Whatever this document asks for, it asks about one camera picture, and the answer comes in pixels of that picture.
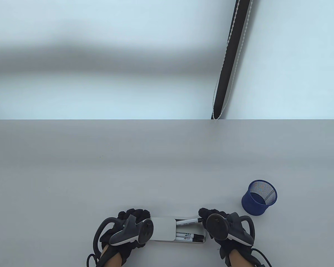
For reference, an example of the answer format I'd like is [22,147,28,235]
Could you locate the person's left hand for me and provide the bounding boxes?
[100,209,151,252]

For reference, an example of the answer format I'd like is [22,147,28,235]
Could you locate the person's right hand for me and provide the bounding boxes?
[198,207,254,260]

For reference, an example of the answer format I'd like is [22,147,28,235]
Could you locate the silver metal sliding box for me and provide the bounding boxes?
[149,217,206,244]

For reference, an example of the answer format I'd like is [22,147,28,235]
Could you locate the person's left forearm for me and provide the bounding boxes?
[102,245,122,267]

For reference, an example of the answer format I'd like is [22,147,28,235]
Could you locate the person's right forearm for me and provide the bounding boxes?
[230,250,248,267]

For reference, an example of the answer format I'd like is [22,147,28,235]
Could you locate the black white right hand controller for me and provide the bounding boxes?
[206,212,255,246]

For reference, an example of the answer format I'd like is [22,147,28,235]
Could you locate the black white hand controller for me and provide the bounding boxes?
[206,212,255,246]
[93,215,155,246]

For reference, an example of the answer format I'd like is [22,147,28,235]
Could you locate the black white left hand controller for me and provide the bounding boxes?
[93,215,155,246]

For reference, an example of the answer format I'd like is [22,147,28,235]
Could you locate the blue mesh pen cup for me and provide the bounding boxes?
[242,180,277,216]

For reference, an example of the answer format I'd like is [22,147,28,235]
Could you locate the black left glove cable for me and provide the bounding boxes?
[86,253,101,267]

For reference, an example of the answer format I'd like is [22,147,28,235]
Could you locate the black glove cable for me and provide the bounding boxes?
[86,253,101,267]
[250,248,272,267]

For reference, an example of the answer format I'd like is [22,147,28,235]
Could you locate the black right glove cable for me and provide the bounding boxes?
[250,248,272,267]

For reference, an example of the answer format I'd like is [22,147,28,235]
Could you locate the black window blind cord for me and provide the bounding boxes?
[211,0,254,119]

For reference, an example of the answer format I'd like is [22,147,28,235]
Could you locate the white beaded blind cord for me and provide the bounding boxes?
[213,0,254,120]

